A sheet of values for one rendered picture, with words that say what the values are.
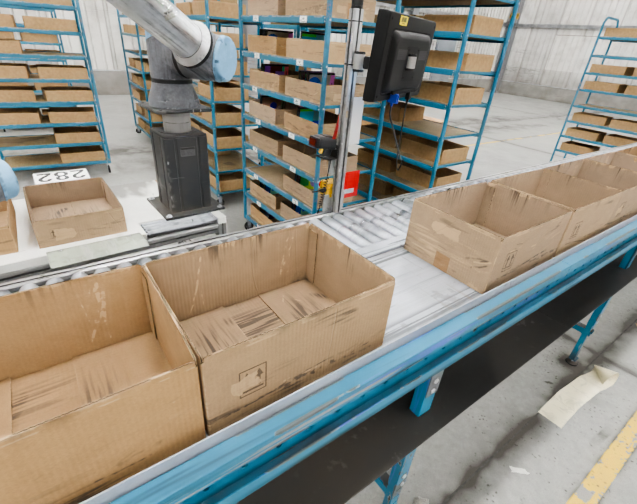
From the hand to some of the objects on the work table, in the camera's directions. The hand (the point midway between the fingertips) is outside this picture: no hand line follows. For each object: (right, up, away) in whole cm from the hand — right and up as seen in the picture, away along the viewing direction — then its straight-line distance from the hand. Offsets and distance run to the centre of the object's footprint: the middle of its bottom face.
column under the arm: (+18, +40, +84) cm, 95 cm away
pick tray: (-17, +31, +63) cm, 72 cm away
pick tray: (-44, +24, +45) cm, 68 cm away
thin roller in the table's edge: (+23, +28, +68) cm, 77 cm away
